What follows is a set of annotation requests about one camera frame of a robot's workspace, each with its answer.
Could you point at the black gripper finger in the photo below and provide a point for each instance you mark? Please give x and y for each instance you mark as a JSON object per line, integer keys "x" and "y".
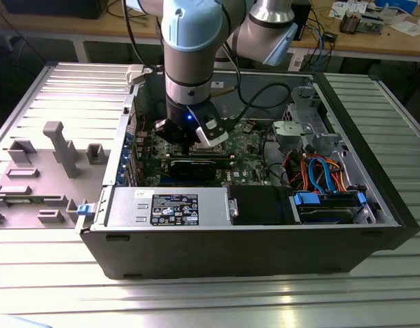
{"x": 168, "y": 131}
{"x": 192, "y": 145}

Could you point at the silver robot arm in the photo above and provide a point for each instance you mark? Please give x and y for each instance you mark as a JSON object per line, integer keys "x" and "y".
{"x": 189, "y": 68}

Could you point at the CPU socket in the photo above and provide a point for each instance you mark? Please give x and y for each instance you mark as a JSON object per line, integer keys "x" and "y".
{"x": 213, "y": 151}

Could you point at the black graphics card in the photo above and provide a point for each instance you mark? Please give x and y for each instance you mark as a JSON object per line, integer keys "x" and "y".
{"x": 192, "y": 169}

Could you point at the green motherboard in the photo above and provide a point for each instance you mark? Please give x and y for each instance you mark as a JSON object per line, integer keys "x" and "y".
{"x": 244, "y": 160}

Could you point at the dark battery holder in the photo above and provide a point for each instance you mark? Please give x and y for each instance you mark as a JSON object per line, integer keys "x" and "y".
{"x": 248, "y": 128}

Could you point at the grey case latch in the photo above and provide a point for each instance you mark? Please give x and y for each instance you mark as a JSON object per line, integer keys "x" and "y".
{"x": 134, "y": 73}

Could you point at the silver power supply unit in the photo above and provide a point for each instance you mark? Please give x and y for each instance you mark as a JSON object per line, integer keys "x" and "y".
{"x": 127, "y": 205}

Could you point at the metal drive cage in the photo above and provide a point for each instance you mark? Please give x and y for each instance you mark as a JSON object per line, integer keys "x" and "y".
{"x": 291, "y": 131}

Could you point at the black PC case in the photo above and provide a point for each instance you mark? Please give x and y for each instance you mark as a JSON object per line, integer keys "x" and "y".
{"x": 230, "y": 253}

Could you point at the blue case latch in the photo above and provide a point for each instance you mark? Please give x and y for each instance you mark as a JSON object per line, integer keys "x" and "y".
{"x": 85, "y": 209}

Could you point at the hard disk in blue carrier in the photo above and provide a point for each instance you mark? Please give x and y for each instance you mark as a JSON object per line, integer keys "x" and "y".
{"x": 307, "y": 199}

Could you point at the white label sheet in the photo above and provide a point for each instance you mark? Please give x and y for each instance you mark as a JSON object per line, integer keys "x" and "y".
{"x": 297, "y": 62}

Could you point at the grey parts rack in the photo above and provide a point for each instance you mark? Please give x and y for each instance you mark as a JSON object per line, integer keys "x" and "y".
{"x": 42, "y": 191}

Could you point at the green RAM stick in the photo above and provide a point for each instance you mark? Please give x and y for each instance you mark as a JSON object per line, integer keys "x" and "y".
{"x": 20, "y": 202}

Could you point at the small black adapter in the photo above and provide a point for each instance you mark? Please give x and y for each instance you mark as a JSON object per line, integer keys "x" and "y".
{"x": 331, "y": 36}

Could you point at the white papers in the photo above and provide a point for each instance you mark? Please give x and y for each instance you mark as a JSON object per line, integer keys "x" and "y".
{"x": 339, "y": 8}
{"x": 411, "y": 27}

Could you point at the metal heat sink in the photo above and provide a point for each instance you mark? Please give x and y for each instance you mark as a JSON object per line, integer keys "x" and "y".
{"x": 349, "y": 22}

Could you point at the wooden desk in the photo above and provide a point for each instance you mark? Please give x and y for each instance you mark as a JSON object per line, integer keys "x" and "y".
{"x": 366, "y": 44}

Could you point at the grey metal device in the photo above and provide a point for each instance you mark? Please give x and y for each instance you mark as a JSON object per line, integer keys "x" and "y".
{"x": 370, "y": 24}

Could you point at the blue box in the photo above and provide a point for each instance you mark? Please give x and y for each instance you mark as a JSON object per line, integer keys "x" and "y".
{"x": 397, "y": 4}

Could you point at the large white camera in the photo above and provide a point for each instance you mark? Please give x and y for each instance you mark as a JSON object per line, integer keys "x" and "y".
{"x": 213, "y": 138}

